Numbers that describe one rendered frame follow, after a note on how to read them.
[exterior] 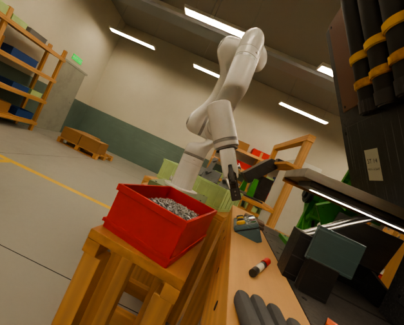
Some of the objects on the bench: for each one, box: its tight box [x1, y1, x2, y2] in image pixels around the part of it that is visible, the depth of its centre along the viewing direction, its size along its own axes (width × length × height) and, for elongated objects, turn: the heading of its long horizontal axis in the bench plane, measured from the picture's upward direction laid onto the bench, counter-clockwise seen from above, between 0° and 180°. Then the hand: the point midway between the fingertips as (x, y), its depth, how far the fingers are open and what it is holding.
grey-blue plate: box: [294, 224, 367, 304], centre depth 44 cm, size 10×2×14 cm, turn 170°
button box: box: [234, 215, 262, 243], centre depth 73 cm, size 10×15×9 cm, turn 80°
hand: (235, 194), depth 70 cm, fingers closed
